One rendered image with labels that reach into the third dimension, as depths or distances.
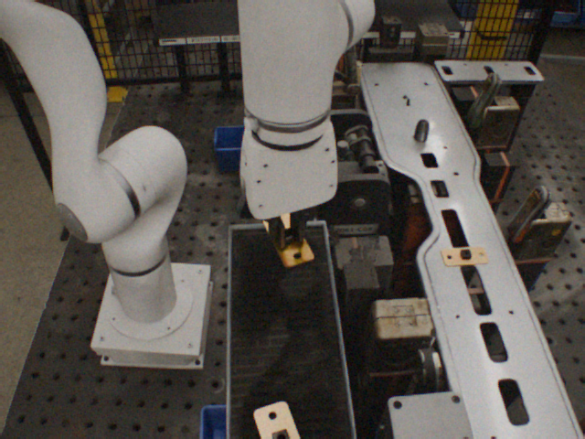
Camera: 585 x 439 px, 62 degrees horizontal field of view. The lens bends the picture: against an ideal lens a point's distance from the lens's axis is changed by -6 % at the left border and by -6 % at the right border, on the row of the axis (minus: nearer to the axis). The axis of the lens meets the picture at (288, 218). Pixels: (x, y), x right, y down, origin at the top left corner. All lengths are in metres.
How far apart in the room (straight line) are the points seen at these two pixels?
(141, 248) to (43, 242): 1.59
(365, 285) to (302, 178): 0.26
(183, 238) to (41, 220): 1.33
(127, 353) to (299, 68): 0.81
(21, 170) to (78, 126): 2.16
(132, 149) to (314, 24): 0.48
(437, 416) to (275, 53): 0.46
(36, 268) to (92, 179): 1.64
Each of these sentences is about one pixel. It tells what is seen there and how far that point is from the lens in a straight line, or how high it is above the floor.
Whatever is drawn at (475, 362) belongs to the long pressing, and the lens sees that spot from 0.84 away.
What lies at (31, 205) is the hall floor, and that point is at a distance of 2.69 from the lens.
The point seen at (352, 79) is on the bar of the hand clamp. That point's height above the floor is 1.09.
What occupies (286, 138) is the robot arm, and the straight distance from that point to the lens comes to 0.48.
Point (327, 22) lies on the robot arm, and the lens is 0.44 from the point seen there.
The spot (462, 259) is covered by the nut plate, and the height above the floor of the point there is 1.00.
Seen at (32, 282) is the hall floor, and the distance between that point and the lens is 2.36.
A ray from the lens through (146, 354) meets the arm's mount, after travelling 1.11.
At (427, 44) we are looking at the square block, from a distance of 1.48.
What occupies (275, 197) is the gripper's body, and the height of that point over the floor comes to 1.33.
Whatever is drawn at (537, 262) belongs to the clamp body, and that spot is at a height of 0.92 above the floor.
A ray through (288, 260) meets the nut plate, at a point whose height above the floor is 1.22.
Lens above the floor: 1.71
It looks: 47 degrees down
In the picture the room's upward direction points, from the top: straight up
